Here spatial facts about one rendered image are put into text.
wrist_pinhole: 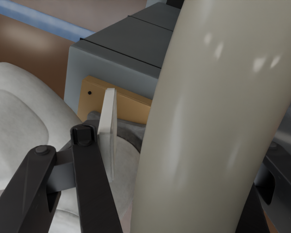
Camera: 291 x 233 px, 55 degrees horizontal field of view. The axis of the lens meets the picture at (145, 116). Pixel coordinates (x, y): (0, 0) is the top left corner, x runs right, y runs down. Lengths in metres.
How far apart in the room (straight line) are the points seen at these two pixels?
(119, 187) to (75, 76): 0.31
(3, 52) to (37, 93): 1.47
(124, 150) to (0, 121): 0.25
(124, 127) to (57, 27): 1.13
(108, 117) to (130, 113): 0.51
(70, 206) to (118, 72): 0.32
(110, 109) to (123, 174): 0.40
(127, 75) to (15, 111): 0.27
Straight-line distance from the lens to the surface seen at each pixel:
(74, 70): 0.72
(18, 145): 0.50
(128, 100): 0.65
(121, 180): 0.55
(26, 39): 1.85
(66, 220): 0.51
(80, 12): 1.60
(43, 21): 1.75
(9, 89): 0.54
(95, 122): 0.17
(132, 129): 0.65
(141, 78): 0.65
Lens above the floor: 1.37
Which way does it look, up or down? 56 degrees down
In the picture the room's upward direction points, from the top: 147 degrees counter-clockwise
